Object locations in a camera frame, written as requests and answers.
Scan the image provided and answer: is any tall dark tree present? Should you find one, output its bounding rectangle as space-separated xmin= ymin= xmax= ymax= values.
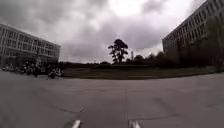
xmin=107 ymin=38 xmax=129 ymax=65

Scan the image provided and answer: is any grass area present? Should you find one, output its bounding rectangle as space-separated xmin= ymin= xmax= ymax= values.
xmin=62 ymin=65 xmax=216 ymax=80

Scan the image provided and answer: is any distant line of trees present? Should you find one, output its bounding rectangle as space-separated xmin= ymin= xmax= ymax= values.
xmin=59 ymin=51 xmax=168 ymax=70

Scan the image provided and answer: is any grey concrete slab pavement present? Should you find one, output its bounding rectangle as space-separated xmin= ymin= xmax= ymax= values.
xmin=0 ymin=70 xmax=224 ymax=128

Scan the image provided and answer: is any robot's own part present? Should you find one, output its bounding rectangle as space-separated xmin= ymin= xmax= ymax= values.
xmin=71 ymin=119 xmax=82 ymax=128
xmin=130 ymin=119 xmax=142 ymax=128

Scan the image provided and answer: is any row of parked motorbikes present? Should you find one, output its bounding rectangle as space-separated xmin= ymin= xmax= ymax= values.
xmin=1 ymin=59 xmax=65 ymax=80

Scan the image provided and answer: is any grey building with window rows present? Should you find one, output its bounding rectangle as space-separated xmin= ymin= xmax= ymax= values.
xmin=0 ymin=23 xmax=62 ymax=68

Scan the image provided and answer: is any large grey curved building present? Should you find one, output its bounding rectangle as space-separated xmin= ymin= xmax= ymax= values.
xmin=162 ymin=0 xmax=224 ymax=68

